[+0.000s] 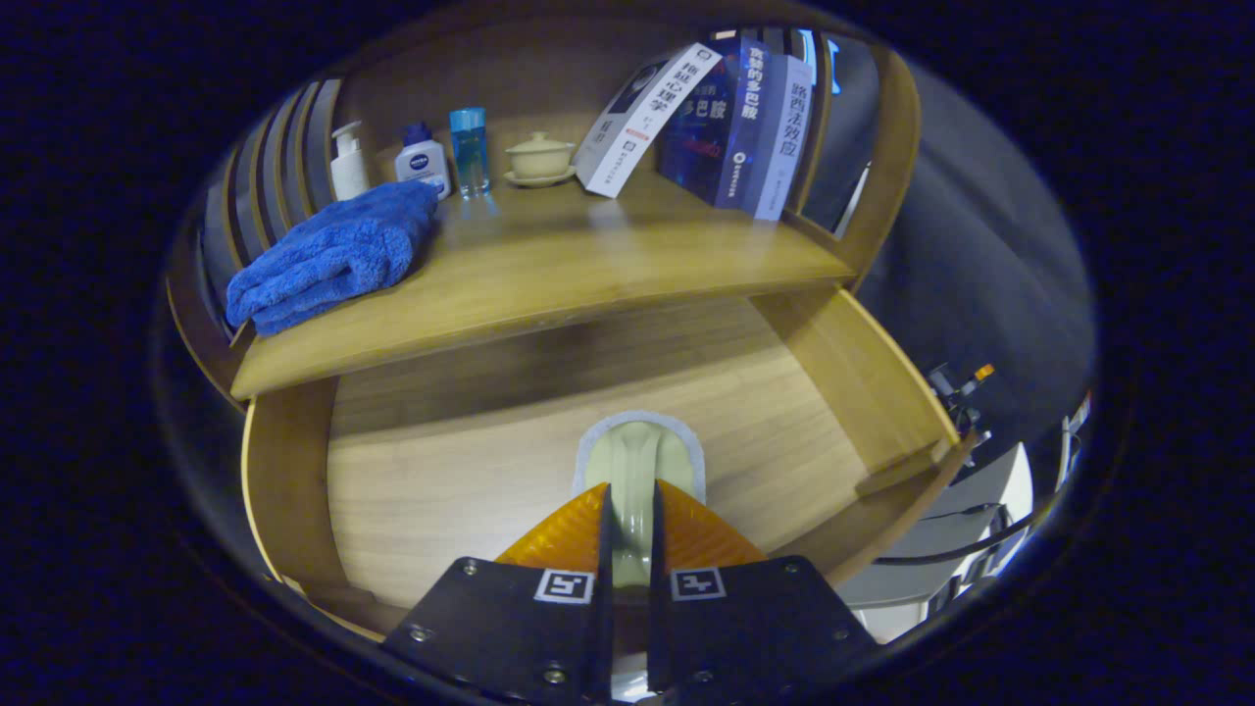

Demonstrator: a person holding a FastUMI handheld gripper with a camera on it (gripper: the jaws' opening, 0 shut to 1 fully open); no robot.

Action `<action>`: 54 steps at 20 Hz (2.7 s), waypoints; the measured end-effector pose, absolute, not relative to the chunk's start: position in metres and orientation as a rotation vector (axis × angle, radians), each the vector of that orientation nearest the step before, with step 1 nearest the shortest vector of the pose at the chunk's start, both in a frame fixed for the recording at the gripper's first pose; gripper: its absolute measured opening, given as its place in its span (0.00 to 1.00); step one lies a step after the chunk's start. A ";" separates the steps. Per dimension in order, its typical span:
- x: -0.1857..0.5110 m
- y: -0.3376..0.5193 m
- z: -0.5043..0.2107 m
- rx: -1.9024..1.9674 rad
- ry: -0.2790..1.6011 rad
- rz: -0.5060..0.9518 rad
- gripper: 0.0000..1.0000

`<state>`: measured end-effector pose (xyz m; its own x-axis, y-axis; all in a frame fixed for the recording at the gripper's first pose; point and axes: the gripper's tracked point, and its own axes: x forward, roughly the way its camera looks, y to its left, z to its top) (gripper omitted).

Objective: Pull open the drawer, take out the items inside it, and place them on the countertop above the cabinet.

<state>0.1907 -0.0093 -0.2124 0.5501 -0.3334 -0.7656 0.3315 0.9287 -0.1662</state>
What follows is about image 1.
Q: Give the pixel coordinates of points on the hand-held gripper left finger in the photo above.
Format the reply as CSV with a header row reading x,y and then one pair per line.
x,y
604,628

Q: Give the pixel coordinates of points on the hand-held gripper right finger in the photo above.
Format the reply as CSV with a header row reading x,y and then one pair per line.
x,y
657,637

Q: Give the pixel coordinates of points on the cream brush with white pad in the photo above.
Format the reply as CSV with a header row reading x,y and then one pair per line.
x,y
632,461

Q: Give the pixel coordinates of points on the wooden drawer with black knob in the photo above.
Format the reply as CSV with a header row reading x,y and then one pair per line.
x,y
471,471

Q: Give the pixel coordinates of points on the wooden countertop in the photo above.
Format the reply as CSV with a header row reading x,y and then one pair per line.
x,y
549,265

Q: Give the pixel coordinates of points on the wooden cabinet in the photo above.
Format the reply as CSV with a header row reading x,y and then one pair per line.
x,y
549,78

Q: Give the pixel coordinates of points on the black device with orange tip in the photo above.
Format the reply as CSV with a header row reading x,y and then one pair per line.
x,y
956,392

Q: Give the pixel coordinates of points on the blue folded towel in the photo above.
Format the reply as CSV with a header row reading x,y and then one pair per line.
x,y
324,260

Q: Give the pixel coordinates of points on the beige lidded teacup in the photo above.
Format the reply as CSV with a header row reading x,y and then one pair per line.
x,y
539,159

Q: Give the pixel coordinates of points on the clear blue bottle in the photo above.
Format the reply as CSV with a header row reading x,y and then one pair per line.
x,y
470,152

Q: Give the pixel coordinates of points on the white lotion bottle blue cap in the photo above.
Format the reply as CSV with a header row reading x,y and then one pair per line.
x,y
424,162

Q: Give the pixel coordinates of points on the white book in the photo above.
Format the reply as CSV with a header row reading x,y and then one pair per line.
x,y
637,127

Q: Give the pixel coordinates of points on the dark blue book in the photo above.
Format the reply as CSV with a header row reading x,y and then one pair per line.
x,y
711,137

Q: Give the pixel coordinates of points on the pale lavender book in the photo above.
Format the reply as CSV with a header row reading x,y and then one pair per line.
x,y
784,147

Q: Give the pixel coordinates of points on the white pump bottle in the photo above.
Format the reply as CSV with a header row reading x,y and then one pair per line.
x,y
350,172

